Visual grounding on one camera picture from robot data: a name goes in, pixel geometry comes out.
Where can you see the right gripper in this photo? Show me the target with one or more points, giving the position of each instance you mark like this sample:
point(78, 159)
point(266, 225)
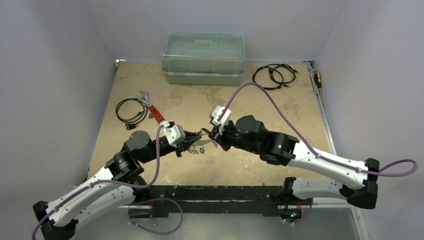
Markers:
point(218, 135)

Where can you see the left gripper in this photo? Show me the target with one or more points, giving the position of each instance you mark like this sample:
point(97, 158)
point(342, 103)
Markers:
point(190, 137)

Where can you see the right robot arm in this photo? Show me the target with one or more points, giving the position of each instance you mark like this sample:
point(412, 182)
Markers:
point(350, 180)

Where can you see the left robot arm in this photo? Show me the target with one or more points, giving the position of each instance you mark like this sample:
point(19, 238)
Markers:
point(125, 180)

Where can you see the clear lidded green box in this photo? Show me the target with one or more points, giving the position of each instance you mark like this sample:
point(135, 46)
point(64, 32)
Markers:
point(204, 58)

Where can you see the yellow black screwdriver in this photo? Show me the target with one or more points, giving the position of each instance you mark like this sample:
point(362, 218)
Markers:
point(318, 81)

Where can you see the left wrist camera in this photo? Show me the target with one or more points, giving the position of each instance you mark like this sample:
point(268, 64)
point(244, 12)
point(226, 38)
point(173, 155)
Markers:
point(174, 133)

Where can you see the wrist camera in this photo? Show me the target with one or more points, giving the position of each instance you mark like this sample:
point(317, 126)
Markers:
point(174, 133)
point(220, 118)

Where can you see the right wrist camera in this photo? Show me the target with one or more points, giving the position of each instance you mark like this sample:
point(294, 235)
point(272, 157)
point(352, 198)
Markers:
point(220, 118)

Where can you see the red handled adjustable wrench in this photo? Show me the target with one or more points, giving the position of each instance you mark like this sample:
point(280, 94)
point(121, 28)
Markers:
point(153, 110)

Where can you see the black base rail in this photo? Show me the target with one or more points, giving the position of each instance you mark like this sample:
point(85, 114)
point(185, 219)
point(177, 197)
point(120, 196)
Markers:
point(268, 201)

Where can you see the aluminium frame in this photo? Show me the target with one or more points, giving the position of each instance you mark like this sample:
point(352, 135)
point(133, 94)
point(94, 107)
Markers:
point(323, 219)

